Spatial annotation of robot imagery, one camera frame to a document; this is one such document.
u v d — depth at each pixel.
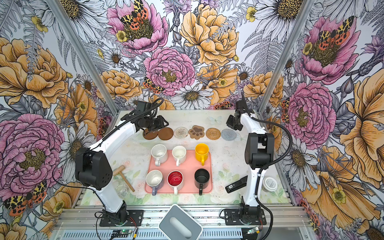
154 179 0.85
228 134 1.08
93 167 0.47
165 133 1.07
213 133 1.08
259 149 0.57
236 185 0.83
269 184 0.79
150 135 1.08
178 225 0.72
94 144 0.51
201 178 0.84
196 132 1.08
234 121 0.87
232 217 0.74
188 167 0.94
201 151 0.97
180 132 1.08
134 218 0.74
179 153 0.92
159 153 0.96
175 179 0.85
